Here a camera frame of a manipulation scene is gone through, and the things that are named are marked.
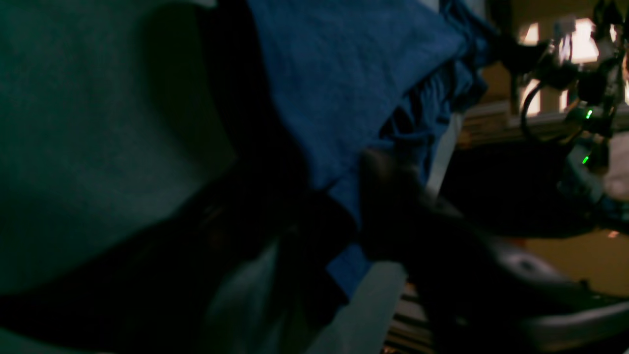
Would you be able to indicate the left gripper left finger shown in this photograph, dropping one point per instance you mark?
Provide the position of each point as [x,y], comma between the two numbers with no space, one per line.
[244,255]

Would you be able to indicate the light blue table cloth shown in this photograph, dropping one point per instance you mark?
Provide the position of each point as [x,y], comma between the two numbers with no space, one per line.
[115,113]

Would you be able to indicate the dark blue t-shirt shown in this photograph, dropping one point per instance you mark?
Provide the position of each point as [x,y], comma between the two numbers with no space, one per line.
[345,75]

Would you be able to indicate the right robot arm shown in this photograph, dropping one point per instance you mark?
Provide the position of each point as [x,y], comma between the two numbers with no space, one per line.
[584,185]

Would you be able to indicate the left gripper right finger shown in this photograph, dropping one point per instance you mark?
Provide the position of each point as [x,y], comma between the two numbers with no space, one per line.
[478,290]

